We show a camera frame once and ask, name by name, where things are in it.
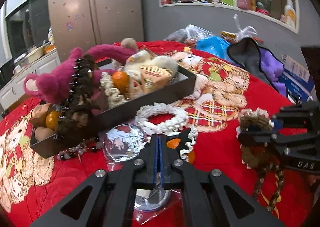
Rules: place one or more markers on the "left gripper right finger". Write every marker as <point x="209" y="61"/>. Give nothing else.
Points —
<point x="209" y="198"/>

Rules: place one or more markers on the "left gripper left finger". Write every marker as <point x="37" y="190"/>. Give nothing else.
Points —
<point x="105" y="198"/>

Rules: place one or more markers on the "brown crochet scrunchie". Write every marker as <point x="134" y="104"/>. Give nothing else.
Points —
<point x="255" y="121"/>

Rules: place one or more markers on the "orange tangerine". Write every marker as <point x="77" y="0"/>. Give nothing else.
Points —
<point x="121" y="81"/>
<point x="52" y="119"/>

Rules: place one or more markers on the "black white crochet scrunchie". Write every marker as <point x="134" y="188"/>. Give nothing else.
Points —
<point x="183" y="143"/>

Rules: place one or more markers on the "person's right hand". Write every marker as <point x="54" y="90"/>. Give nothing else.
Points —
<point x="313" y="179"/>

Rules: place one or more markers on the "round badge in sleeve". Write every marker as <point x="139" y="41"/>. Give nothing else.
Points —
<point x="150" y="204"/>

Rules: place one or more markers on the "anime round badge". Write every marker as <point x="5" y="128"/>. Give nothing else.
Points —
<point x="124" y="142"/>

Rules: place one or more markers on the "red teddy bear blanket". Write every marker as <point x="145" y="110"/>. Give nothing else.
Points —
<point x="31" y="184"/>

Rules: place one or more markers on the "small black side box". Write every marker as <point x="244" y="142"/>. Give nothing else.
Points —
<point x="44" y="141"/>

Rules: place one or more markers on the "black spiked hair comb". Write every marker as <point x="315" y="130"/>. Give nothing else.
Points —
<point x="76" y="110"/>

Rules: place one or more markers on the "brown egg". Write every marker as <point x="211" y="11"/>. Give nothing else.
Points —
<point x="42" y="133"/>

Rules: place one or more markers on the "yellow lid jar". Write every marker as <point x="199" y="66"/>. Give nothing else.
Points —
<point x="229" y="37"/>

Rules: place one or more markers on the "black tray box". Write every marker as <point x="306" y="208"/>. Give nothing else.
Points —
<point x="181" y="88"/>

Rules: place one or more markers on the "blue plastic bag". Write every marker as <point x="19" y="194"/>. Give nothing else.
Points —
<point x="214" y="45"/>

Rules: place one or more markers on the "pink bunny plush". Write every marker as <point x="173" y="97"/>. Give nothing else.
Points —
<point x="54" y="87"/>

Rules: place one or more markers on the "tan cardboard carton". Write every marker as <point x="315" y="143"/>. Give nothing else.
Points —
<point x="154" y="78"/>

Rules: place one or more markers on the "cream white plush toy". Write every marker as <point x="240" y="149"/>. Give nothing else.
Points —
<point x="145" y="57"/>

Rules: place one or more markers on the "white kitchen cabinet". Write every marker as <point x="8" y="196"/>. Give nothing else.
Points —
<point x="13" y="90"/>

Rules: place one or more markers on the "clear plastic bag of food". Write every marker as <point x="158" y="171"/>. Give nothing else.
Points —
<point x="189" y="35"/>

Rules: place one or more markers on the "silver double door refrigerator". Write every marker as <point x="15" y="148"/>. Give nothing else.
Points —
<point x="86" y="23"/>

